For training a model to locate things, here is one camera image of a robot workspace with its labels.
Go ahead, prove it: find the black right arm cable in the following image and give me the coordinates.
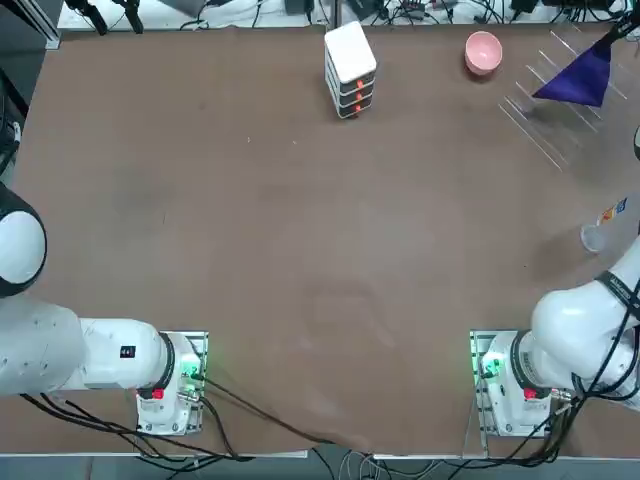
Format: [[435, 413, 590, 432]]
[[549, 279, 640, 464]]

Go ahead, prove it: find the purple towel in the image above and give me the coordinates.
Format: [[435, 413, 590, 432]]
[[531, 37, 615, 109]]

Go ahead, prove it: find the clear acrylic storage rack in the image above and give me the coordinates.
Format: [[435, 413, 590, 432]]
[[497, 22, 640, 174]]

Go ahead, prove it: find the black left arm cable bundle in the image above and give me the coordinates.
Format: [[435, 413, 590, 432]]
[[19, 392, 256, 461]]

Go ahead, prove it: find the pink bowl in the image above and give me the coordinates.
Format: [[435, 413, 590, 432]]
[[464, 30, 504, 77]]

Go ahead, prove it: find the clear bottle blue cap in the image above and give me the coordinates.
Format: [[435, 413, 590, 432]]
[[579, 197, 640, 255]]

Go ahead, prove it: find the dark cable across table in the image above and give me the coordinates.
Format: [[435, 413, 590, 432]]
[[199, 377, 374, 451]]

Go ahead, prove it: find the white drawer box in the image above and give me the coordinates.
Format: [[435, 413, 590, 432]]
[[323, 20, 378, 121]]

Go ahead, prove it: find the aluminium rail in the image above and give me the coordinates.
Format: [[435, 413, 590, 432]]
[[17, 0, 61, 51]]

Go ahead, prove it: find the black tripod leg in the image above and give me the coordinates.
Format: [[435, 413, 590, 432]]
[[112, 0, 144, 34], [64, 0, 109, 36]]

